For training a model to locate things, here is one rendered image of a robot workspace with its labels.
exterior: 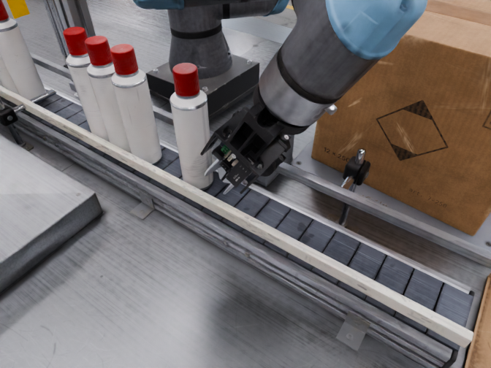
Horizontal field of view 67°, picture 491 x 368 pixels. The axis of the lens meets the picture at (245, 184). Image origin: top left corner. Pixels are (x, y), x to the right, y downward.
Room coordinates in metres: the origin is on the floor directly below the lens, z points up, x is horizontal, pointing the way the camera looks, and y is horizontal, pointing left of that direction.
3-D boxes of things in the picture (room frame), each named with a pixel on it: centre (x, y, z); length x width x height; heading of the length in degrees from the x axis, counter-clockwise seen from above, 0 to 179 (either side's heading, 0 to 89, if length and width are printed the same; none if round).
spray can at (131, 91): (0.51, 0.18, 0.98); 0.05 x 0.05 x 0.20
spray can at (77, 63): (0.58, 0.26, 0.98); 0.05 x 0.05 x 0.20
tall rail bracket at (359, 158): (0.38, -0.15, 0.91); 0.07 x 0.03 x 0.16; 145
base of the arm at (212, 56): (0.85, 0.11, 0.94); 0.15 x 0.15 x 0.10
